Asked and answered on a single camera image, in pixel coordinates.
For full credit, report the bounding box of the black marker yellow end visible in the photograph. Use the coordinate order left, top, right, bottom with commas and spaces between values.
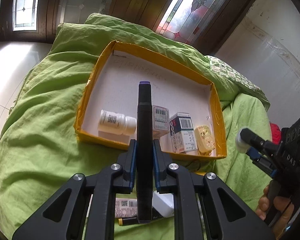
118, 211, 165, 227

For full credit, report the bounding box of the small white bottle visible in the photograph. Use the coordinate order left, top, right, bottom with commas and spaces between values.
98, 109, 137, 136

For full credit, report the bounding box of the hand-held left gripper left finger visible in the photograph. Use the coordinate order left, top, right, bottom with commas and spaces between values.
12, 139, 137, 240

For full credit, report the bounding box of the large white bottle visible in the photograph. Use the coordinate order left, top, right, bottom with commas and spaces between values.
235, 129, 252, 154

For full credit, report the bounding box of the pink white medicine box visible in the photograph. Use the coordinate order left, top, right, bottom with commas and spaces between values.
152, 106, 170, 137

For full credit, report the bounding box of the yellow cardboard box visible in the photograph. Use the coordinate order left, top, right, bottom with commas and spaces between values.
74, 40, 227, 159

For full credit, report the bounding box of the floral quilt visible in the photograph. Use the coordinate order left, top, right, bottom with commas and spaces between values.
206, 55, 270, 110

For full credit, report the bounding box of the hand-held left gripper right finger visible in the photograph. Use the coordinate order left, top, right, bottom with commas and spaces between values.
152, 139, 275, 240

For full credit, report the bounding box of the rose hand cream tube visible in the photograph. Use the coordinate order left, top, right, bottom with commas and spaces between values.
115, 198, 138, 218

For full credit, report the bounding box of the white USB charger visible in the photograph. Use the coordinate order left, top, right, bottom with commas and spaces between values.
152, 192, 175, 218

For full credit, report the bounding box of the green blanket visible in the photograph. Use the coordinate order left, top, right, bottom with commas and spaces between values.
0, 12, 278, 240

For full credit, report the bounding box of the black pen purple end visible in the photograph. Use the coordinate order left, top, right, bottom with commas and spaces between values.
136, 81, 154, 224

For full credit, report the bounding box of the red cloth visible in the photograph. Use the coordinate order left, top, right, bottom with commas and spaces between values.
269, 123, 282, 145

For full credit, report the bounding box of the blue and white carton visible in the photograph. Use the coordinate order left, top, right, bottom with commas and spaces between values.
169, 112, 198, 153

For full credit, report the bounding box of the brown wooden panel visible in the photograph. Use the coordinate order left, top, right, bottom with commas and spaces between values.
107, 0, 180, 30

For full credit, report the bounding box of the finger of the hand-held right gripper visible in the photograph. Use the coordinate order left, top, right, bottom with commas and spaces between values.
247, 147, 278, 181
241, 127, 282, 153

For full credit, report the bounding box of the person's right hand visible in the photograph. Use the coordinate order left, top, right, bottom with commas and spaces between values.
255, 185, 300, 239

